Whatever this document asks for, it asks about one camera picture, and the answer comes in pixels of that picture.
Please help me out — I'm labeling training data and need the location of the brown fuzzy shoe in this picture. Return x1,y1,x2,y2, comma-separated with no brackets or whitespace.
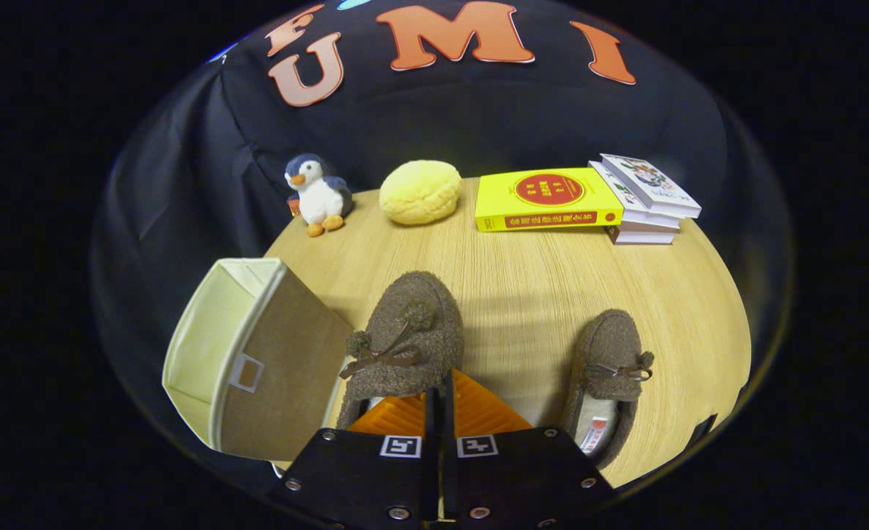
561,309,656,470
336,271,466,431

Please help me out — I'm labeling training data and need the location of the white book with illustrated cover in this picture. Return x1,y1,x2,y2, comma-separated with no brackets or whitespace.
589,160,681,230
600,153,702,219

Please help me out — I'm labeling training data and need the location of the penguin plush toy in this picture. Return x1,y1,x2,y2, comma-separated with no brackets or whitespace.
284,153,354,238

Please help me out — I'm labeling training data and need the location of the brown fabric storage box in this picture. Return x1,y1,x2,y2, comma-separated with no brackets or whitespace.
162,257,355,462

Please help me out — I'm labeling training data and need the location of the yellow book with red circle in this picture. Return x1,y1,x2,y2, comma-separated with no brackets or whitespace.
475,168,625,233

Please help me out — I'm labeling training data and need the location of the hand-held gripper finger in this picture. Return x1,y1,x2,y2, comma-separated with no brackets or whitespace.
271,389,441,530
441,368,617,530

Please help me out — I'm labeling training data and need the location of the yellow bread-shaped plush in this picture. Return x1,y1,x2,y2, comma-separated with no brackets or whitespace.
379,160,463,226

